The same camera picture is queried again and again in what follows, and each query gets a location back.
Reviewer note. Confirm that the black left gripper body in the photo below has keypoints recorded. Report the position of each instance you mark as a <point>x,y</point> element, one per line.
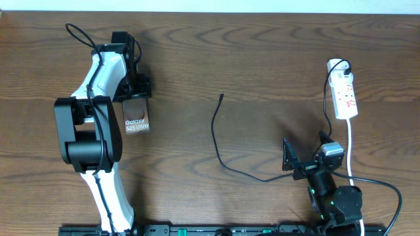
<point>135,85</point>

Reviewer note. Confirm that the white power strip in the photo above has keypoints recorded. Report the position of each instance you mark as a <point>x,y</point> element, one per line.
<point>344,100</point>

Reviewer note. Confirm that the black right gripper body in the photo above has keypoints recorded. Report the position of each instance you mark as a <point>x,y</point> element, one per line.
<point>310,169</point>

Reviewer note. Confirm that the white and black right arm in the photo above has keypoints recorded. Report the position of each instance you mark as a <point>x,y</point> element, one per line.
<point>337,206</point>

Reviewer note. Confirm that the white USB charger adapter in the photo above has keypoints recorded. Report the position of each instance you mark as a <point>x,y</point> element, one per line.
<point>337,77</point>

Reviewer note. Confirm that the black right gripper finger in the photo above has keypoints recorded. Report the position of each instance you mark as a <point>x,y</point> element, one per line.
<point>290,158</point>
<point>324,138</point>

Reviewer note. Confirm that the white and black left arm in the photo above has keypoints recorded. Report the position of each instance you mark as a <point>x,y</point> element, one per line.
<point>89,135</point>

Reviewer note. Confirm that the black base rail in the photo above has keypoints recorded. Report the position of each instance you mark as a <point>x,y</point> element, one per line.
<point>166,230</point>

